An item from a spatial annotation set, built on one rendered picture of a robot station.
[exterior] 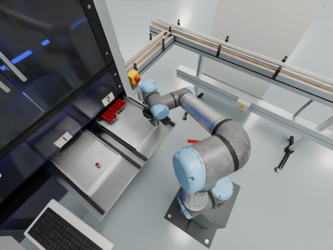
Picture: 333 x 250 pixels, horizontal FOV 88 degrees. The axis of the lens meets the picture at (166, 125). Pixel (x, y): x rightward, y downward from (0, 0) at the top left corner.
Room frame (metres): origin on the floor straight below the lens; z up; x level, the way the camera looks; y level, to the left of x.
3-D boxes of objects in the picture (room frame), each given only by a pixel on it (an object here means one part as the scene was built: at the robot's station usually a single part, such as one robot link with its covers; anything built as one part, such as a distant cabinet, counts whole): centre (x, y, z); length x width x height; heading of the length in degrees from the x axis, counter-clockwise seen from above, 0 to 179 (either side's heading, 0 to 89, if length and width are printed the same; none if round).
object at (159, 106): (0.49, 0.02, 1.21); 0.11 x 0.11 x 0.08; 21
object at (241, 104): (0.98, -0.74, 0.50); 0.12 x 0.05 x 0.09; 51
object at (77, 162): (0.39, 0.49, 0.90); 0.34 x 0.26 x 0.04; 51
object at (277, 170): (0.64, -1.26, 0.07); 0.50 x 0.08 x 0.14; 141
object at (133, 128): (0.62, 0.24, 0.90); 0.34 x 0.26 x 0.04; 51
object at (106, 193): (0.48, 0.33, 0.87); 0.70 x 0.48 x 0.02; 141
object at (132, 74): (0.93, 0.21, 1.00); 0.08 x 0.07 x 0.07; 51
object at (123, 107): (0.69, 0.32, 0.90); 0.18 x 0.02 x 0.05; 141
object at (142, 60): (1.24, 0.14, 0.92); 0.69 x 0.15 x 0.16; 141
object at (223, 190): (0.16, -0.23, 0.96); 0.13 x 0.12 x 0.14; 111
